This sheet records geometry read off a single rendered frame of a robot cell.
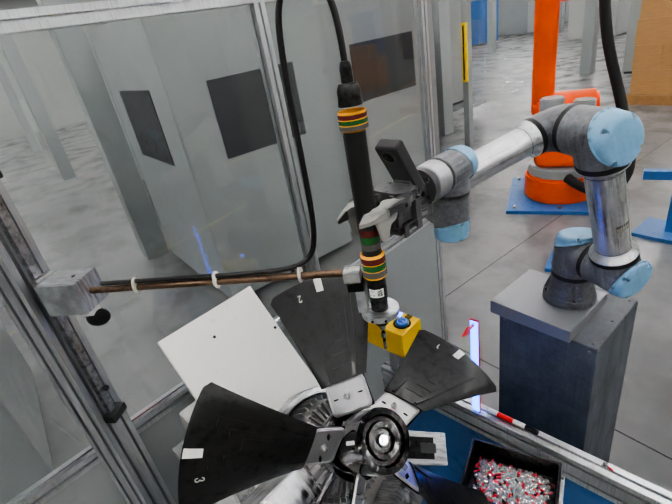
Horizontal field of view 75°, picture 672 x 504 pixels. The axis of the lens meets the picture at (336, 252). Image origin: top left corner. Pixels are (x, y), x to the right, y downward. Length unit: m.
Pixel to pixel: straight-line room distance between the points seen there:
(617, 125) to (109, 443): 1.36
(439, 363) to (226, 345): 0.51
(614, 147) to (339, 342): 0.71
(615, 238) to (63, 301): 1.26
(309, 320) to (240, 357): 0.22
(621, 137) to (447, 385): 0.65
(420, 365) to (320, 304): 0.29
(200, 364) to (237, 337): 0.11
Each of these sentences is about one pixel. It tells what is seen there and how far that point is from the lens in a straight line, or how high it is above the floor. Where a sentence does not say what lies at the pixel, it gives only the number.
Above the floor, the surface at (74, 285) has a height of 1.56.
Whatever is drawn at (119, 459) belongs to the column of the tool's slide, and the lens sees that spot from 1.32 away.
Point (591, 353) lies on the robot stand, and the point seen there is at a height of 0.98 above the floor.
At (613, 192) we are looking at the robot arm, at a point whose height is 1.47.
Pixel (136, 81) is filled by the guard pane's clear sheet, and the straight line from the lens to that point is 1.27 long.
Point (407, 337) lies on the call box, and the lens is 1.37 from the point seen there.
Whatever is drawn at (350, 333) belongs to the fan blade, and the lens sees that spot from 0.93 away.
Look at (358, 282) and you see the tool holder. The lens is 0.77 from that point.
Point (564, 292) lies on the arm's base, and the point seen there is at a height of 1.09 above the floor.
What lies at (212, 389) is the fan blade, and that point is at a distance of 0.78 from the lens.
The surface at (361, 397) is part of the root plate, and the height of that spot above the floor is 1.25.
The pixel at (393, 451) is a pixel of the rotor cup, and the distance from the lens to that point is 0.90.
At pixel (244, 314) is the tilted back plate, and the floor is 1.32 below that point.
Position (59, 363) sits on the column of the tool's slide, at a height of 1.37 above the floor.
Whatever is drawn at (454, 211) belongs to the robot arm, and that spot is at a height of 1.55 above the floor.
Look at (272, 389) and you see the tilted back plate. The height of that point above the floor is 1.18.
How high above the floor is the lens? 1.92
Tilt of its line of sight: 27 degrees down
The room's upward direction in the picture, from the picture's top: 11 degrees counter-clockwise
